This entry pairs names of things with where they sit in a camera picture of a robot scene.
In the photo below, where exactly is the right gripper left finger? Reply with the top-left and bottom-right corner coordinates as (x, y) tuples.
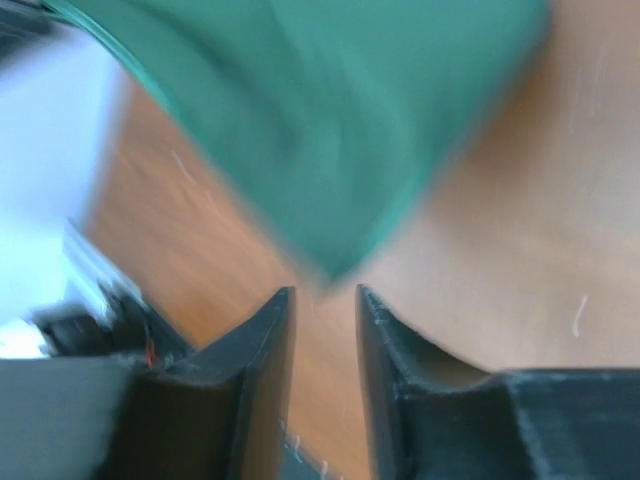
(99, 287), (295, 479)

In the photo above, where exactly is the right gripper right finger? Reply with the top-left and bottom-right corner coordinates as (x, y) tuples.
(356, 286), (639, 479)

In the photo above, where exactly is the dark green cloth napkin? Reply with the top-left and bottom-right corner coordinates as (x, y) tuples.
(48, 1), (551, 283)

